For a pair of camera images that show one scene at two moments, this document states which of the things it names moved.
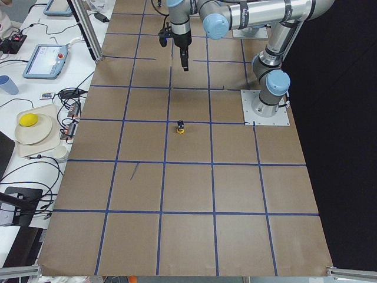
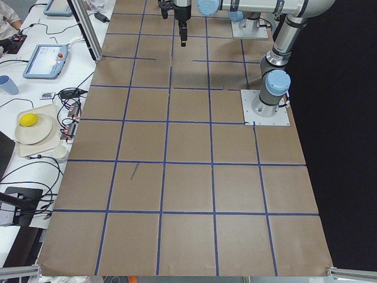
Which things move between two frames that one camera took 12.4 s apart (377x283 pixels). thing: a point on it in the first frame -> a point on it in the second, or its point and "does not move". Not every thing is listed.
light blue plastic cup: (7, 84) does not move
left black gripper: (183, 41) -> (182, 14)
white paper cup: (59, 152) does not move
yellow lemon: (28, 119) does not move
